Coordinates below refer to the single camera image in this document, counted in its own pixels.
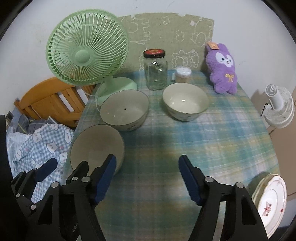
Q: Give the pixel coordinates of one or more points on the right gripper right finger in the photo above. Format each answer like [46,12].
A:
[241,221]

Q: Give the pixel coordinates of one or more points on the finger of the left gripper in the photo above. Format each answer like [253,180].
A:
[77,175]
[41,173]

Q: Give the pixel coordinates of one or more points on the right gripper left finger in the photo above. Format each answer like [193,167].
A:
[99,182]

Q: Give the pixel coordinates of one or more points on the floral bowl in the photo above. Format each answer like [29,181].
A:
[94,145]
[184,101]
[125,110]

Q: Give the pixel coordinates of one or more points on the white red pattern plate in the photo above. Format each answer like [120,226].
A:
[272,204]

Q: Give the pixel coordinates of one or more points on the blue checkered blanket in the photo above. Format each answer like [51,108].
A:
[29,151]

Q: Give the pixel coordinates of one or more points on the grey striped pillow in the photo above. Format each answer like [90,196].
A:
[28,126]

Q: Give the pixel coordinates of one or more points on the plaid tablecloth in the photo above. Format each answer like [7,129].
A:
[147,198]

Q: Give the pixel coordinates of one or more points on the wooden bed headboard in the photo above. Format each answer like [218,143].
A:
[52,98]

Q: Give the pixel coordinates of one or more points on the white standing fan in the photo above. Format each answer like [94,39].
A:
[279,110]

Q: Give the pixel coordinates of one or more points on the green desk fan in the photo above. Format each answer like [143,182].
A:
[89,47]

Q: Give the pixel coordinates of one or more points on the glass jar black lid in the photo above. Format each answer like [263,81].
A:
[155,69]

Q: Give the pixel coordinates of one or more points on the cotton swab container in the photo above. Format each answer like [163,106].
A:
[183,74]

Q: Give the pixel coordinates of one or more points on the purple plush bunny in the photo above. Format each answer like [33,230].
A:
[222,68]

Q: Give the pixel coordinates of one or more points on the wall power socket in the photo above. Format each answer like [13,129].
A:
[9,117]

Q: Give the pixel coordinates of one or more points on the green cartoon wall mat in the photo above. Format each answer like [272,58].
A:
[183,38]

